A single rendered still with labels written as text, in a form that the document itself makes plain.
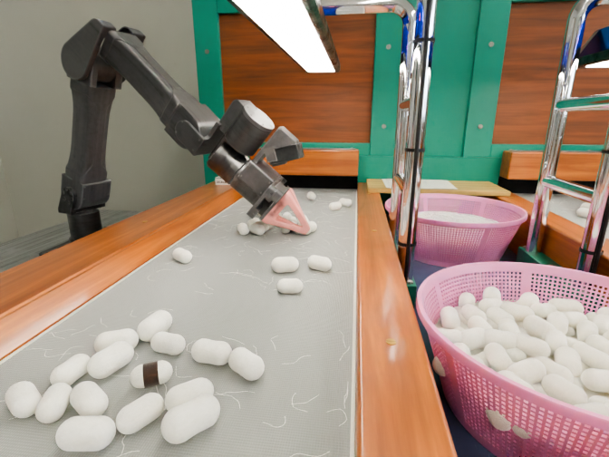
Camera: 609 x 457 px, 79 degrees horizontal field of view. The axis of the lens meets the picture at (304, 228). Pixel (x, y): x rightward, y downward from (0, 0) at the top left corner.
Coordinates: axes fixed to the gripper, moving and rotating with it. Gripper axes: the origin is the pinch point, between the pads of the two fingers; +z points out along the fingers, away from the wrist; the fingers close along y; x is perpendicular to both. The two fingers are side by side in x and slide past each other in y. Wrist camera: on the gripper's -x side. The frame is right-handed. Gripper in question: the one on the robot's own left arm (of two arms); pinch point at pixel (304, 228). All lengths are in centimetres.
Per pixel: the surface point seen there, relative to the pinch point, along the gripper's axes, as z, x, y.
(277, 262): -1.3, 0.9, -16.7
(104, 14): -135, 26, 135
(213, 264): -7.6, 8.6, -14.3
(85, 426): -6.3, 5.0, -44.9
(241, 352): -0.8, 0.1, -36.5
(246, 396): 1.3, 0.9, -39.1
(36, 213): -115, 150, 139
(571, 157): 41, -48, 38
